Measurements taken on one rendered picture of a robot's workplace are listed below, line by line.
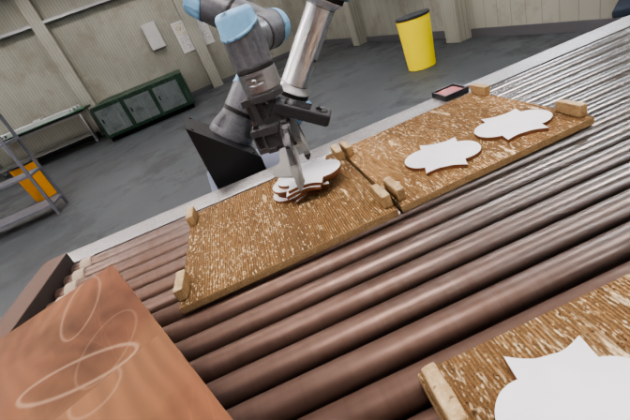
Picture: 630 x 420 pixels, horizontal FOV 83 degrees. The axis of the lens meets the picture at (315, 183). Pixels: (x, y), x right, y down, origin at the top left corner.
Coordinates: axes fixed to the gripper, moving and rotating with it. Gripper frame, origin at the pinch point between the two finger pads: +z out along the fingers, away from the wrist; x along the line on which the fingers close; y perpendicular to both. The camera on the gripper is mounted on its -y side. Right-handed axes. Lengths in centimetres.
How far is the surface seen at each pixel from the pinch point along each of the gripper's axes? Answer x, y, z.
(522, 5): -445, -211, 63
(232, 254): 18.2, 15.0, 3.7
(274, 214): 7.2, 8.4, 3.7
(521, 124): -2.5, -44.6, 2.9
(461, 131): -8.3, -34.3, 3.7
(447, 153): 1.7, -29.1, 2.9
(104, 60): -865, 645, -69
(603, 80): -20, -69, 6
